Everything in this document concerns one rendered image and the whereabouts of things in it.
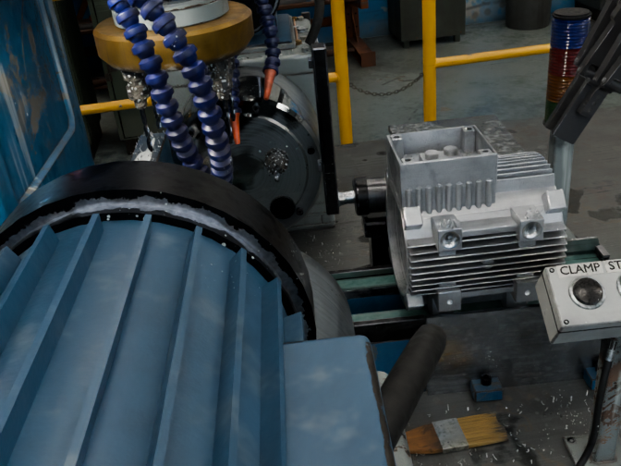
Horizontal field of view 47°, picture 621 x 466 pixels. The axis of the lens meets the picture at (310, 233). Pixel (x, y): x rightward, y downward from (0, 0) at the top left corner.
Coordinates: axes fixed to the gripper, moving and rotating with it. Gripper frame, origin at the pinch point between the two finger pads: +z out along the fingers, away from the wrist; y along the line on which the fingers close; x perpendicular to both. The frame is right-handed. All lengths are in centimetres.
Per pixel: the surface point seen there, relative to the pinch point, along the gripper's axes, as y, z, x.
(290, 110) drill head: -27.5, 21.9, -25.5
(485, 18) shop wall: -516, 34, 172
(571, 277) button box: 16.5, 13.2, 1.2
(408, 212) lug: 0.8, 19.2, -11.8
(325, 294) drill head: 21.0, 22.4, -23.2
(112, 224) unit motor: 48, 7, -44
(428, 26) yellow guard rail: -233, 26, 49
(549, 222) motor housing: 0.9, 13.4, 5.1
